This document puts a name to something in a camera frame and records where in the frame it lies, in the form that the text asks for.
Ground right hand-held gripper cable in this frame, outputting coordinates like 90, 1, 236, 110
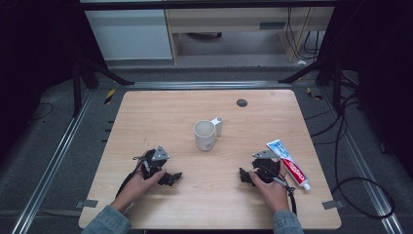
272, 175, 299, 216

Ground yellow black tape strip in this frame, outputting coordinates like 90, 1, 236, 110
306, 87, 324, 101
103, 88, 117, 105

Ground white cabinet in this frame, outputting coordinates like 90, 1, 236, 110
84, 9, 173, 61

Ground long black floor cable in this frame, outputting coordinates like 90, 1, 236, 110
305, 92, 396, 219

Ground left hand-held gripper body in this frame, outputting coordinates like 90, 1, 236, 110
138, 145, 170, 180

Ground aluminium floor rail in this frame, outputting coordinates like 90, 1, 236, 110
320, 87, 406, 234
10, 89, 95, 234

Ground grey tape piece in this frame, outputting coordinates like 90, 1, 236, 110
321, 199, 346, 211
75, 199, 99, 210

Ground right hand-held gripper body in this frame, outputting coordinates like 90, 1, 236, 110
251, 148, 282, 185

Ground person's left hand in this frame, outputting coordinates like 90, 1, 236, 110
111, 170, 167, 215

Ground white cup with handle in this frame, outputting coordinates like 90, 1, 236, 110
193, 116, 225, 152

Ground left hand-held gripper cable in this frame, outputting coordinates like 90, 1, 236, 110
115, 155, 146, 199

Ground hand-held gripper cable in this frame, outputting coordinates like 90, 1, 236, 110
115, 155, 146, 199
272, 175, 299, 216

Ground thin black floor cable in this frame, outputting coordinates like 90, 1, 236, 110
28, 101, 55, 123

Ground hanging black cables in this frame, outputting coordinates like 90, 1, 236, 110
285, 7, 325, 63

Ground person's right hand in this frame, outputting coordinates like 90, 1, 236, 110
248, 162, 290, 215

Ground black metal stand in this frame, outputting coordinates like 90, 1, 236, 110
278, 53, 345, 113
71, 57, 136, 119

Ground toothpaste tube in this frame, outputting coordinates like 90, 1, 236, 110
266, 138, 312, 192

